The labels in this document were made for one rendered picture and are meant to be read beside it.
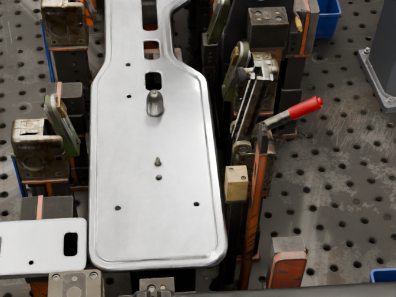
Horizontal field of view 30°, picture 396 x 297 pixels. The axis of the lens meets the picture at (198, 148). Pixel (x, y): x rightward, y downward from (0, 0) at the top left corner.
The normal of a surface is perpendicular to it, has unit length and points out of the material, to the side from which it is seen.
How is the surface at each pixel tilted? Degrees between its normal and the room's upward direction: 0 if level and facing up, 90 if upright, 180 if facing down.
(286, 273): 90
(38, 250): 0
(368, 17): 0
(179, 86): 0
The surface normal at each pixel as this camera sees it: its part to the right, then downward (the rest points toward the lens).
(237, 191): 0.07, 0.77
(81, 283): 0.03, -0.64
